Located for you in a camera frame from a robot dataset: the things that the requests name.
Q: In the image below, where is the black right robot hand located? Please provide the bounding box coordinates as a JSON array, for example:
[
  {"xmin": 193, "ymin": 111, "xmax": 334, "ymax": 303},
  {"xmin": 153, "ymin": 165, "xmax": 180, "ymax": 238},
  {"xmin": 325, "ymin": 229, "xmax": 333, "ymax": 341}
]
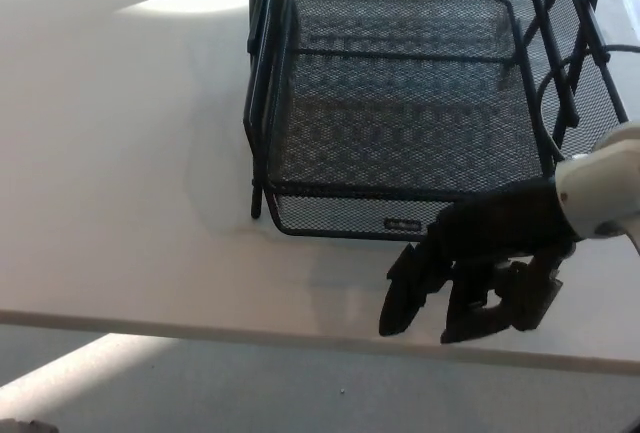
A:
[{"xmin": 378, "ymin": 177, "xmax": 577, "ymax": 345}]

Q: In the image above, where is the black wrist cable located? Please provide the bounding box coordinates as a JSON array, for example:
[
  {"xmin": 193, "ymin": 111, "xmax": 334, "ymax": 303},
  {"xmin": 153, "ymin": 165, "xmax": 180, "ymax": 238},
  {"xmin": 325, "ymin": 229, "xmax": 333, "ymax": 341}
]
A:
[{"xmin": 536, "ymin": 42, "xmax": 640, "ymax": 104}]

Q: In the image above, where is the black mesh organizer frame with tray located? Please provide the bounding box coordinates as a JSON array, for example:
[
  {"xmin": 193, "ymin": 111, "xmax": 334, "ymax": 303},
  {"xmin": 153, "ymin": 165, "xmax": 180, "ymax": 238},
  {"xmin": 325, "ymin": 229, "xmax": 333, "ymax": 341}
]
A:
[{"xmin": 242, "ymin": 0, "xmax": 629, "ymax": 240}]

